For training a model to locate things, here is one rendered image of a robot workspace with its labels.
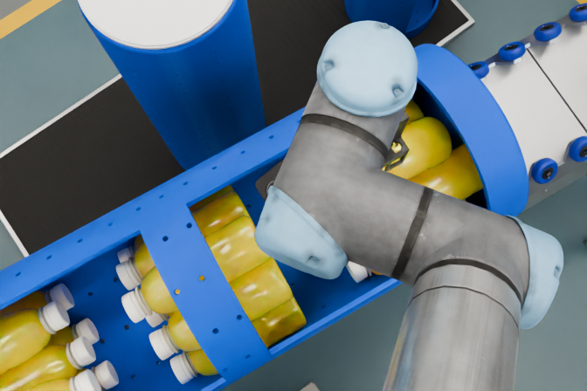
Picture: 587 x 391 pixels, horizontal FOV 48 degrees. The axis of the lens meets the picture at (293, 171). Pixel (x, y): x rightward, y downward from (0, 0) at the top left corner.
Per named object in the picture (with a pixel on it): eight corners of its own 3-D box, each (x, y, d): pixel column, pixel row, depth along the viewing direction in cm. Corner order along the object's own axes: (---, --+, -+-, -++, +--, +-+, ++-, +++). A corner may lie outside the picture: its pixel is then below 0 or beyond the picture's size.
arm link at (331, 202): (386, 294, 46) (438, 154, 49) (238, 235, 48) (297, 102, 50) (378, 304, 54) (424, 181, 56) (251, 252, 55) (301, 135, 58)
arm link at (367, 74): (297, 92, 49) (340, -4, 51) (299, 139, 59) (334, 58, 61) (399, 132, 48) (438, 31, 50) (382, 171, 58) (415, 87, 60)
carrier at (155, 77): (286, 131, 197) (216, 72, 202) (276, -33, 113) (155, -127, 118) (221, 202, 192) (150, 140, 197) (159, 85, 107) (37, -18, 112)
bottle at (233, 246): (246, 212, 85) (121, 282, 83) (272, 259, 85) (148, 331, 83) (246, 214, 92) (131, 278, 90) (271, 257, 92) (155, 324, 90)
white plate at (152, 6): (272, -37, 111) (273, -33, 113) (155, -128, 116) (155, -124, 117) (157, 79, 106) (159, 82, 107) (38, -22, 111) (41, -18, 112)
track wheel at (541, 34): (568, 31, 114) (565, 21, 114) (546, 44, 114) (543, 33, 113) (551, 29, 119) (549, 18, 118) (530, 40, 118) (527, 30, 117)
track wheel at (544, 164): (559, 157, 107) (550, 151, 109) (536, 170, 107) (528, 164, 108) (561, 177, 110) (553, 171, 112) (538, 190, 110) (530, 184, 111)
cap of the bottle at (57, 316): (61, 332, 92) (73, 326, 92) (50, 329, 88) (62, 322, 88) (51, 308, 93) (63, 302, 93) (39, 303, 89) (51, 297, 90)
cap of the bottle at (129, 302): (130, 291, 84) (118, 298, 84) (145, 318, 84) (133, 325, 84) (135, 288, 88) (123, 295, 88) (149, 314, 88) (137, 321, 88)
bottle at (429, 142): (425, 163, 96) (329, 209, 87) (411, 118, 95) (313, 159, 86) (459, 160, 90) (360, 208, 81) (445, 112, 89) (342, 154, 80)
